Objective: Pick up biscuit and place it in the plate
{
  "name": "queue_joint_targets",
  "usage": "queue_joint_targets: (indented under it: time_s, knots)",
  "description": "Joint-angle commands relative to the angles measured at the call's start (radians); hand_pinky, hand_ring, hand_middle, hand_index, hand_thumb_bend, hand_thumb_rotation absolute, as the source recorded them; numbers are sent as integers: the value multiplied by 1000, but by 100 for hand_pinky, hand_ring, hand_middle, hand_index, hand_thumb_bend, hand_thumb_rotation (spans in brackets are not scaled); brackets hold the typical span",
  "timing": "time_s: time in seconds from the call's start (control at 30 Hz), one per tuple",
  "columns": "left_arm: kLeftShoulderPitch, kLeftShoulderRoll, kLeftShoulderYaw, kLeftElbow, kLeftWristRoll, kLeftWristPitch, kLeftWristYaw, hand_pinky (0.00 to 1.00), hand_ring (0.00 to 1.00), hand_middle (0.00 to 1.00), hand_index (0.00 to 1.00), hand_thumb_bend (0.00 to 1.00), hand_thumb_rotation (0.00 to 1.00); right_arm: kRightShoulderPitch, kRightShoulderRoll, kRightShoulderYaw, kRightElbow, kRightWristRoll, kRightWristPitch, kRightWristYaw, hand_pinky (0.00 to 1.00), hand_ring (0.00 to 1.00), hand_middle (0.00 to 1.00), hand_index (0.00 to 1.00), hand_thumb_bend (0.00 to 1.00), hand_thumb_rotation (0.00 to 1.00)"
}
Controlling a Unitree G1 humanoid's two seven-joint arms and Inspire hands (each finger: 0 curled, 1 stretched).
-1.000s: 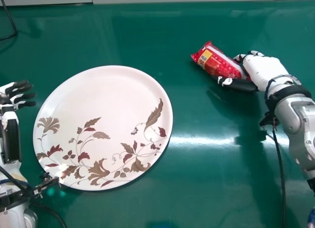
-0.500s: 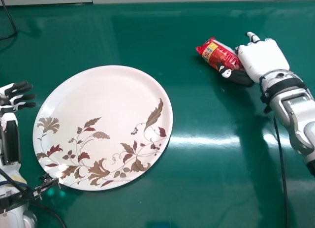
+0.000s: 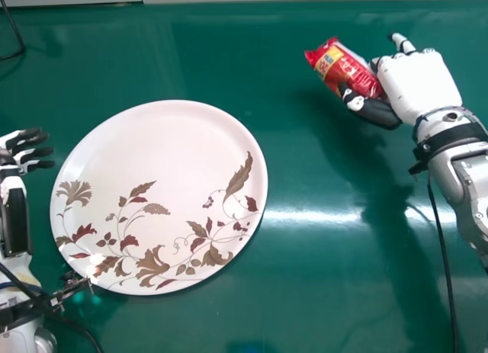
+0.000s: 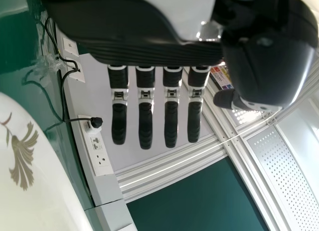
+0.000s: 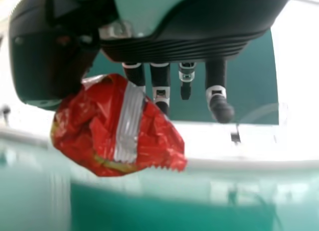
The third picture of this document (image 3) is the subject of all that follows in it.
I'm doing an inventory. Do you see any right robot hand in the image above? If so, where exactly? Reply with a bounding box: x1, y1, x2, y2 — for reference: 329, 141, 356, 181
337, 32, 488, 143

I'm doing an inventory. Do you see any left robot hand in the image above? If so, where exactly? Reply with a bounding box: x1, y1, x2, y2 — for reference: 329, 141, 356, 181
0, 127, 56, 293

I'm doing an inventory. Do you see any red biscuit packet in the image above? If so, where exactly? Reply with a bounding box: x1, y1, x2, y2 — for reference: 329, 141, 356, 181
303, 35, 386, 101

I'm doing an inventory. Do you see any plate with brown leaf pattern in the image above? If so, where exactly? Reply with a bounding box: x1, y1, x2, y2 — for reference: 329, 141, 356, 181
49, 98, 270, 297

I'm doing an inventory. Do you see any black cable beside left arm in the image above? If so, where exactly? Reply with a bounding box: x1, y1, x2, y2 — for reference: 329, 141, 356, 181
0, 261, 102, 353

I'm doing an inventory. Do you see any black cable beside arm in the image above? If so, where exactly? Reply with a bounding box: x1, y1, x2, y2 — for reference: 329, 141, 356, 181
0, 261, 102, 353
426, 169, 461, 353

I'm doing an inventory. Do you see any thin black cable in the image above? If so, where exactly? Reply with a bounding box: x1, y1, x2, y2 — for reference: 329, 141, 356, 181
0, 0, 26, 61

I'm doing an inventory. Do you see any black cable beside right arm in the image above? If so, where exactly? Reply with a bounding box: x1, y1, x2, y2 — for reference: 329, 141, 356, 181
426, 169, 461, 353

